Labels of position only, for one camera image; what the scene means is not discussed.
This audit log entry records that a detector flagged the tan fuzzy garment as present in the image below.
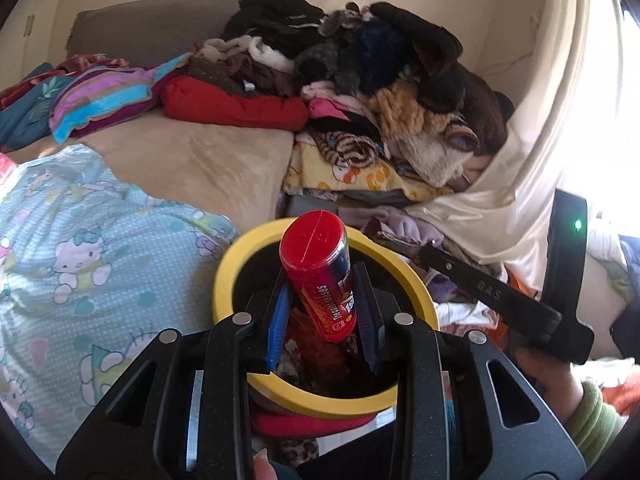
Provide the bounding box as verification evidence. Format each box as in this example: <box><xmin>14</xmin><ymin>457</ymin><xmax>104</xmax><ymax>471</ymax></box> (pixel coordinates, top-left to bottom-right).
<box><xmin>367</xmin><ymin>80</ymin><xmax>451</xmax><ymax>143</ymax></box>

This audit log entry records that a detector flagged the cream plush garment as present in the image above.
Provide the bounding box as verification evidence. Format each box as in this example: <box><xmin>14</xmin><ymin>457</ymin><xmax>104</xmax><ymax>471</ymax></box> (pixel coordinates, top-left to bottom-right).
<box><xmin>400</xmin><ymin>127</ymin><xmax>481</xmax><ymax>186</ymax></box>

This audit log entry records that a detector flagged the purple striped pillow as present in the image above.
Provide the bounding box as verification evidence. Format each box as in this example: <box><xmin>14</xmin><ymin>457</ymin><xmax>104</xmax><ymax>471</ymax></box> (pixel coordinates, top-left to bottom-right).
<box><xmin>50</xmin><ymin>52</ymin><xmax>193</xmax><ymax>145</ymax></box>

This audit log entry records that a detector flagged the navy fuzzy garment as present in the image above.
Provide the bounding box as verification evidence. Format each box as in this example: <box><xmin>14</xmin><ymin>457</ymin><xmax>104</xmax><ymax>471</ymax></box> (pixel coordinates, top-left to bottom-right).
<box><xmin>345</xmin><ymin>20</ymin><xmax>416</xmax><ymax>93</ymax></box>

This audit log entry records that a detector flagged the red cushion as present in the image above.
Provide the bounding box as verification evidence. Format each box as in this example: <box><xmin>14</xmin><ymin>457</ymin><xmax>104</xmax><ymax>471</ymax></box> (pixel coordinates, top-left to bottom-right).
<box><xmin>161</xmin><ymin>76</ymin><xmax>310</xmax><ymax>131</ymax></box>

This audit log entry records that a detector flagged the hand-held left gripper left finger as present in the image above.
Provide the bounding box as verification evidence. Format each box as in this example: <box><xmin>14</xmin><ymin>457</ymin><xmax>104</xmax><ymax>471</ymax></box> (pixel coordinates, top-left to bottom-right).
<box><xmin>56</xmin><ymin>279</ymin><xmax>297</xmax><ymax>480</ymax></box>

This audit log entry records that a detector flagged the beige mattress cushion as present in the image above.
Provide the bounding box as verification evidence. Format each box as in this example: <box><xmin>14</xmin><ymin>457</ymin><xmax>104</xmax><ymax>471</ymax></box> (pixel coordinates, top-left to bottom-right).
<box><xmin>10</xmin><ymin>110</ymin><xmax>296</xmax><ymax>241</ymax></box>

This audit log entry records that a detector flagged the dark brown plush garment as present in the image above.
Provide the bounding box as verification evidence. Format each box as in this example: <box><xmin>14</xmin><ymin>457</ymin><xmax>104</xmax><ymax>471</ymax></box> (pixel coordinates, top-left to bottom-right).
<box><xmin>425</xmin><ymin>67</ymin><xmax>516</xmax><ymax>156</ymax></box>

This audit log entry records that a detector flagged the cream satin curtain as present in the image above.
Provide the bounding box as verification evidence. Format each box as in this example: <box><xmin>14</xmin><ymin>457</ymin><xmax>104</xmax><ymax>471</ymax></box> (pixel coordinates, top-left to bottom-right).
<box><xmin>410</xmin><ymin>0</ymin><xmax>640</xmax><ymax>271</ymax></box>

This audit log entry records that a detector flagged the white fleece garment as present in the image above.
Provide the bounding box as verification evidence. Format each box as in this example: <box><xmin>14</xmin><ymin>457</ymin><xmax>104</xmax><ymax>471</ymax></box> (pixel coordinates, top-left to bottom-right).
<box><xmin>195</xmin><ymin>35</ymin><xmax>296</xmax><ymax>73</ymax></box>

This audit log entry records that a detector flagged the dark brown dotted garment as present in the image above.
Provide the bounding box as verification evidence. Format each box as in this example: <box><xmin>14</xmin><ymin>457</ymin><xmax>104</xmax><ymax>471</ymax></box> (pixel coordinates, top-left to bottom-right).
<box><xmin>187</xmin><ymin>55</ymin><xmax>301</xmax><ymax>98</ymax></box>

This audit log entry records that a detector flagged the maroon floral blanket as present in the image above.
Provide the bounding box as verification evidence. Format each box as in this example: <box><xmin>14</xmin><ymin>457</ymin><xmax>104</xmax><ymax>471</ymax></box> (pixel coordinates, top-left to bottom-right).
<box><xmin>55</xmin><ymin>52</ymin><xmax>131</xmax><ymax>78</ymax></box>

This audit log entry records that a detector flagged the lilac fleece cloth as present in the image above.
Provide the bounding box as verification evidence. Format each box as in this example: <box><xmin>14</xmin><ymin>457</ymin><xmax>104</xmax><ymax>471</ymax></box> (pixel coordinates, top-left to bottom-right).
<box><xmin>350</xmin><ymin>205</ymin><xmax>446</xmax><ymax>256</ymax></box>

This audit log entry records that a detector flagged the black jacket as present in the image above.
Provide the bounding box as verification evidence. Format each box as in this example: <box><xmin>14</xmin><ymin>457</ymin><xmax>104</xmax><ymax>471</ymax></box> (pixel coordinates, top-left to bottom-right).
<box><xmin>222</xmin><ymin>0</ymin><xmax>328</xmax><ymax>56</ymax></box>

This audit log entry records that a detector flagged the leopard print cloth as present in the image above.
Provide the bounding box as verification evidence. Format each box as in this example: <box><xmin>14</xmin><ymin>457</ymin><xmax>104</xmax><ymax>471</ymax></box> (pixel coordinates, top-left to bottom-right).
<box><xmin>280</xmin><ymin>437</ymin><xmax>321</xmax><ymax>466</ymax></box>

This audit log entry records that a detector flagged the black fleece garment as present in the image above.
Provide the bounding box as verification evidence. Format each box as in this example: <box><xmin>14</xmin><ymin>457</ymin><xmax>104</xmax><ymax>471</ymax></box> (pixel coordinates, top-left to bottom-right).
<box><xmin>370</xmin><ymin>2</ymin><xmax>466</xmax><ymax>113</ymax></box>

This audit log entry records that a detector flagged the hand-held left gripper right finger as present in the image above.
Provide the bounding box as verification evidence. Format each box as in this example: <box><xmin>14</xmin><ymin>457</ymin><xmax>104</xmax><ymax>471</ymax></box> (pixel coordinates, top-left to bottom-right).
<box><xmin>354</xmin><ymin>261</ymin><xmax>587</xmax><ymax>480</ymax></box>

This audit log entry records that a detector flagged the blue floral quilt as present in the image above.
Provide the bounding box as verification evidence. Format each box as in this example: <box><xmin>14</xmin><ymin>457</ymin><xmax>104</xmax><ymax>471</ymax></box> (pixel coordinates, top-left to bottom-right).
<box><xmin>0</xmin><ymin>62</ymin><xmax>76</xmax><ymax>153</ymax></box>

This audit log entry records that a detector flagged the grey headboard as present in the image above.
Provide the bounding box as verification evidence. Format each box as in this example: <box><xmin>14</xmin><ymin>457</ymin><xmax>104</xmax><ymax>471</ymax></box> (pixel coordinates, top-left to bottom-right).
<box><xmin>65</xmin><ymin>0</ymin><xmax>246</xmax><ymax>68</ymax></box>

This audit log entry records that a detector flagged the tiger striped cloth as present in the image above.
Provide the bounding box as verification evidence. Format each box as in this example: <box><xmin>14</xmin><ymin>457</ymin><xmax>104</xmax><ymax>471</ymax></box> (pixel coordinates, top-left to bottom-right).
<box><xmin>310</xmin><ymin>130</ymin><xmax>386</xmax><ymax>168</ymax></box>

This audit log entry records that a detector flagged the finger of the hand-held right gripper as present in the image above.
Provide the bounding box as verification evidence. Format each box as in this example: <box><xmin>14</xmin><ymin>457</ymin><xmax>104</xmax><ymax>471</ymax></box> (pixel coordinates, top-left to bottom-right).
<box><xmin>419</xmin><ymin>241</ymin><xmax>464</xmax><ymax>287</ymax></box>

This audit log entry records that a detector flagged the magenta cloth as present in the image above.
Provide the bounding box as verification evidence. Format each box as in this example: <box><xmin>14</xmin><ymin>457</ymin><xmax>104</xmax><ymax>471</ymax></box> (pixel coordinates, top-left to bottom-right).
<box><xmin>250</xmin><ymin>400</ymin><xmax>378</xmax><ymax>438</ymax></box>

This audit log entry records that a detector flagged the light blue cartoon sheet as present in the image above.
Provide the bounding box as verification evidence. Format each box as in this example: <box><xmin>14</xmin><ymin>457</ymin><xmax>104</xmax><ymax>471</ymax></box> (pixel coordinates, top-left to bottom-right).
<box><xmin>0</xmin><ymin>144</ymin><xmax>243</xmax><ymax>471</ymax></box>

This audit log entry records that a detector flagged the grey speckled garment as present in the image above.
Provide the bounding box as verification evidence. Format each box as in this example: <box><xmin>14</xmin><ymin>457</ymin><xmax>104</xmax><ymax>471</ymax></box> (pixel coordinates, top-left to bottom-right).
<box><xmin>292</xmin><ymin>2</ymin><xmax>373</xmax><ymax>96</ymax></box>

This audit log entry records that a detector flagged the person's left hand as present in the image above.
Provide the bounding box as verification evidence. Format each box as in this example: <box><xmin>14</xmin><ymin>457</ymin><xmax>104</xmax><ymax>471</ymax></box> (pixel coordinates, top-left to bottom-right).
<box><xmin>251</xmin><ymin>450</ymin><xmax>279</xmax><ymax>480</ymax></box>

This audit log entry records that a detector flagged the yellow cartoon blanket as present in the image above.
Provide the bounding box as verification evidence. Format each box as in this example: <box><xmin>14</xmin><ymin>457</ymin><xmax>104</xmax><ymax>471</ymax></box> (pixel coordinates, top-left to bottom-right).
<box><xmin>282</xmin><ymin>130</ymin><xmax>453</xmax><ymax>201</ymax></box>

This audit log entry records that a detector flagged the pink garment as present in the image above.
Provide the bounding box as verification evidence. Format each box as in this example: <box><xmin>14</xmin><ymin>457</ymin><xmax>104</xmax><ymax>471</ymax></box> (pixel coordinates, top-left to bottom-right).
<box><xmin>300</xmin><ymin>80</ymin><xmax>373</xmax><ymax>121</ymax></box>

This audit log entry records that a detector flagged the person's right hand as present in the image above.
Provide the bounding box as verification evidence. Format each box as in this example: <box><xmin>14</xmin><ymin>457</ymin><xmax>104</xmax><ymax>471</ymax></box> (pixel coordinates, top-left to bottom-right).
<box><xmin>514</xmin><ymin>345</ymin><xmax>586</xmax><ymax>423</ymax></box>

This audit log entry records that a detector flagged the black bin with yellow rim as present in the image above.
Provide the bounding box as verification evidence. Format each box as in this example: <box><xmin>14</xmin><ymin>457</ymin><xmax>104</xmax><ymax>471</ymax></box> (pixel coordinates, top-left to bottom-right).
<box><xmin>212</xmin><ymin>218</ymin><xmax>441</xmax><ymax>421</ymax></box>

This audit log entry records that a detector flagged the red cylindrical snack can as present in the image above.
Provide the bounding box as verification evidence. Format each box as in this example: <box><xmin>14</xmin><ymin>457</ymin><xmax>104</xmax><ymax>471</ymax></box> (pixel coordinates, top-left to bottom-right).
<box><xmin>279</xmin><ymin>211</ymin><xmax>358</xmax><ymax>345</ymax></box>

